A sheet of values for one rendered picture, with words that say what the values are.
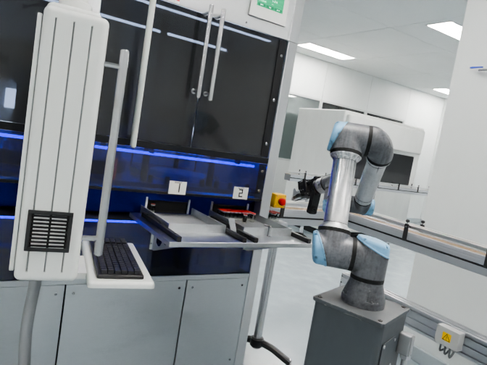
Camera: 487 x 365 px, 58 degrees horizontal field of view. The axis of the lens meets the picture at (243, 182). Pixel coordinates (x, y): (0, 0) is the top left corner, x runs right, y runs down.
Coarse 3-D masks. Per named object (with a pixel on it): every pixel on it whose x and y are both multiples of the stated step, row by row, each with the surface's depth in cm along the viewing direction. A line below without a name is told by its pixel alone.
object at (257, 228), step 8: (208, 216) 217; (216, 216) 210; (256, 216) 227; (240, 224) 211; (248, 224) 214; (256, 224) 217; (272, 224) 214; (248, 232) 190; (256, 232) 192; (264, 232) 194; (272, 232) 197; (280, 232) 199; (288, 232) 201
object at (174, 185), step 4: (172, 184) 198; (176, 184) 199; (180, 184) 200; (184, 184) 201; (172, 188) 198; (176, 188) 199; (180, 188) 200; (184, 188) 201; (168, 192) 198; (172, 192) 199; (176, 192) 200; (180, 192) 201; (184, 192) 202
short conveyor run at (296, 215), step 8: (272, 208) 244; (280, 208) 246; (288, 208) 257; (296, 208) 263; (304, 208) 269; (320, 208) 278; (280, 216) 246; (288, 216) 250; (296, 216) 253; (304, 216) 257; (312, 216) 260; (320, 216) 263; (288, 224) 251; (296, 224) 254; (304, 224) 258; (312, 224) 261; (320, 224) 264
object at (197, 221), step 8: (144, 208) 196; (192, 208) 214; (152, 216) 187; (160, 216) 199; (168, 216) 202; (176, 216) 205; (184, 216) 208; (192, 216) 211; (200, 216) 206; (168, 224) 172; (176, 224) 174; (184, 224) 175; (192, 224) 177; (200, 224) 196; (208, 224) 198; (216, 224) 192; (200, 232) 180; (208, 232) 182; (216, 232) 184; (224, 232) 186
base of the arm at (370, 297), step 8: (352, 280) 151; (360, 280) 149; (368, 280) 148; (384, 280) 151; (344, 288) 154; (352, 288) 150; (360, 288) 148; (368, 288) 148; (376, 288) 148; (344, 296) 152; (352, 296) 149; (360, 296) 148; (368, 296) 147; (376, 296) 148; (384, 296) 151; (352, 304) 148; (360, 304) 147; (368, 304) 146; (376, 304) 147; (384, 304) 150
